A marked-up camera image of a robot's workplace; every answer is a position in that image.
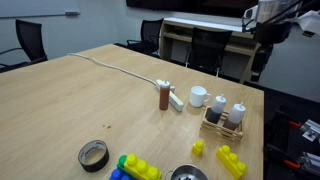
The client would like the three part yellow Lego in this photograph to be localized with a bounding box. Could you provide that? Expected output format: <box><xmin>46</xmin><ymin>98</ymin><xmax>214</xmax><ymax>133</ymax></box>
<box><xmin>216</xmin><ymin>145</ymin><xmax>247</xmax><ymax>180</ymax></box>

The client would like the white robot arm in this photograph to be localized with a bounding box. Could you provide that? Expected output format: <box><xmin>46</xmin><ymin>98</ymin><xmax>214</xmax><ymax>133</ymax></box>
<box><xmin>242</xmin><ymin>0</ymin><xmax>320</xmax><ymax>34</ymax></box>

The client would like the small yellow Lego block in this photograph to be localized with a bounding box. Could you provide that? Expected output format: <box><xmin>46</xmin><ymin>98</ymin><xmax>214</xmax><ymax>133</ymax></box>
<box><xmin>192</xmin><ymin>140</ymin><xmax>204</xmax><ymax>156</ymax></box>

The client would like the green Lego brick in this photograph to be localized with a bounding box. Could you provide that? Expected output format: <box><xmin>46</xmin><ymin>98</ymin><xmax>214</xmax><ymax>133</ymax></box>
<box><xmin>117</xmin><ymin>155</ymin><xmax>127</xmax><ymax>170</ymax></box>

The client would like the stacked yellow Lego brick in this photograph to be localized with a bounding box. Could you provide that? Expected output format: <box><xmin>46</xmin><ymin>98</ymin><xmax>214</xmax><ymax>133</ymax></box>
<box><xmin>124</xmin><ymin>154</ymin><xmax>162</xmax><ymax>180</ymax></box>

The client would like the blue Lego brick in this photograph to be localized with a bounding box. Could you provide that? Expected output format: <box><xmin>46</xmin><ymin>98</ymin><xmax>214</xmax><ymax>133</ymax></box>
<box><xmin>109</xmin><ymin>169</ymin><xmax>133</xmax><ymax>180</ymax></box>

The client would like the brown sauce squeeze bottle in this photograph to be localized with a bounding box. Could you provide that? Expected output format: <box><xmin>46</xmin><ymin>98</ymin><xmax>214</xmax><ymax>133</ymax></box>
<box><xmin>159</xmin><ymin>81</ymin><xmax>170</xmax><ymax>110</ymax></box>

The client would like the white power strip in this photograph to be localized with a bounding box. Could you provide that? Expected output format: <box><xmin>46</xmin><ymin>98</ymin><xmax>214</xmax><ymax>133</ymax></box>
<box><xmin>156</xmin><ymin>79</ymin><xmax>184</xmax><ymax>112</ymax></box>

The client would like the white ceramic mug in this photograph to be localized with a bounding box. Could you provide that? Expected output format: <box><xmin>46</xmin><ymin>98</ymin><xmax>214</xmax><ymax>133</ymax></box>
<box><xmin>189</xmin><ymin>86</ymin><xmax>211</xmax><ymax>107</ymax></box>

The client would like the wooden shelf cabinet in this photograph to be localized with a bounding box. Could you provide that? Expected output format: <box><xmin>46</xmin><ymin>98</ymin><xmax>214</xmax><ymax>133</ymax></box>
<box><xmin>160</xmin><ymin>18</ymin><xmax>258</xmax><ymax>84</ymax></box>

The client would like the dark sauce squeeze bottle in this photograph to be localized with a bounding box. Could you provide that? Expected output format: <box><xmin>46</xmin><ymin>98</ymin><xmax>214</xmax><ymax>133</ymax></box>
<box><xmin>208</xmin><ymin>94</ymin><xmax>227</xmax><ymax>124</ymax></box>

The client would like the black office chair middle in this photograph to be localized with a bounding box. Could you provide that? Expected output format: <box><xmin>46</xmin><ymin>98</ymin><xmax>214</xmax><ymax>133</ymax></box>
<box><xmin>127</xmin><ymin>19</ymin><xmax>163</xmax><ymax>55</ymax></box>

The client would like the black office chair by shelf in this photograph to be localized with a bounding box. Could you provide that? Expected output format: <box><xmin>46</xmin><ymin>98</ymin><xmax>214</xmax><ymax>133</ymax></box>
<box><xmin>185</xmin><ymin>28</ymin><xmax>232</xmax><ymax>76</ymax></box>

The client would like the wooden crate holder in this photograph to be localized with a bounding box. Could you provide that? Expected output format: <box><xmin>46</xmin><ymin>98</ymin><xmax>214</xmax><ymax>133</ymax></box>
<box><xmin>201</xmin><ymin>106</ymin><xmax>244</xmax><ymax>142</ymax></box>

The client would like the brown sauce bottle in crate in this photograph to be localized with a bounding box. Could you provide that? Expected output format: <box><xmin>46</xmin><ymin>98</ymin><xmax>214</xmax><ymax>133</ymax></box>
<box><xmin>224</xmin><ymin>103</ymin><xmax>246</xmax><ymax>130</ymax></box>

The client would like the black tape roll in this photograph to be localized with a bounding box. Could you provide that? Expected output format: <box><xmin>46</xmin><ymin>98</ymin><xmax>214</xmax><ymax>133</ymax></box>
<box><xmin>78</xmin><ymin>140</ymin><xmax>109</xmax><ymax>172</ymax></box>

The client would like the whiteboard eraser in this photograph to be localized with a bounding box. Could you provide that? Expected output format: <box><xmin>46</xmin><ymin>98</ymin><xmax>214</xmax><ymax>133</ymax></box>
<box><xmin>65</xmin><ymin>11</ymin><xmax>80</xmax><ymax>16</ymax></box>

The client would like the black office chair left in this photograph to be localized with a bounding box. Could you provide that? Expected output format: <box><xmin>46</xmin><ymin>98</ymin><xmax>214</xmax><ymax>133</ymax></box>
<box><xmin>0</xmin><ymin>19</ymin><xmax>48</xmax><ymax>73</ymax></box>

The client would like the metal bowl with handle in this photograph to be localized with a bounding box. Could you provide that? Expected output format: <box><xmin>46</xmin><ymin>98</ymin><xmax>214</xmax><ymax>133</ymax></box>
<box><xmin>164</xmin><ymin>164</ymin><xmax>209</xmax><ymax>180</ymax></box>

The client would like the orange handled clamp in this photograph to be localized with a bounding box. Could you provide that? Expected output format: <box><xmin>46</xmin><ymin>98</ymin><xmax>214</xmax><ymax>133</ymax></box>
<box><xmin>283</xmin><ymin>119</ymin><xmax>320</xmax><ymax>176</ymax></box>

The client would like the wall whiteboard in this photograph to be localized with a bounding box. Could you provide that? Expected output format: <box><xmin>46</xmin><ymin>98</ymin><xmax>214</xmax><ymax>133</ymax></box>
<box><xmin>0</xmin><ymin>0</ymin><xmax>80</xmax><ymax>18</ymax></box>

